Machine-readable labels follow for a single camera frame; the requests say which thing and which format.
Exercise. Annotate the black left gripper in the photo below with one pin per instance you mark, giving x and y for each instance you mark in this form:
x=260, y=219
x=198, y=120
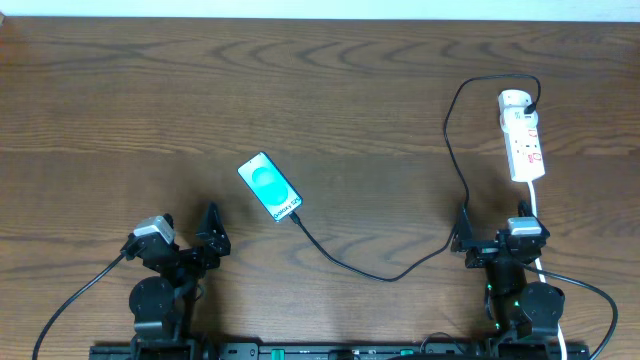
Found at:
x=185, y=256

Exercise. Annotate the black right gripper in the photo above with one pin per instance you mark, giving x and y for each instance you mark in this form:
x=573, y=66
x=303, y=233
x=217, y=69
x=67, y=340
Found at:
x=483, y=251

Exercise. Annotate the turquoise screen smartphone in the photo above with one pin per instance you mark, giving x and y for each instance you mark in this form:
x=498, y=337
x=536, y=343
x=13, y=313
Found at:
x=270, y=186

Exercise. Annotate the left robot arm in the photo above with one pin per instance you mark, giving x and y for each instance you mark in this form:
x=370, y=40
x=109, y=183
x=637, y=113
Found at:
x=163, y=304

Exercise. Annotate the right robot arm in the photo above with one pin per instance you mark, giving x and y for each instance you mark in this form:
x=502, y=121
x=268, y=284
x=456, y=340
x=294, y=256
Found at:
x=526, y=313

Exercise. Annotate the white charger plug adapter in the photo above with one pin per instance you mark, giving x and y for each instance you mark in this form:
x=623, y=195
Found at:
x=513, y=103

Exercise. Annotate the white power strip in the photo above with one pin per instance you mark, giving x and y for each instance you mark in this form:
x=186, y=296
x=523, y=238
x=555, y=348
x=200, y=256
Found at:
x=524, y=153

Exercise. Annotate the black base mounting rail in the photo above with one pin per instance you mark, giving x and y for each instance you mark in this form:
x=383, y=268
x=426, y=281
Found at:
x=251, y=351

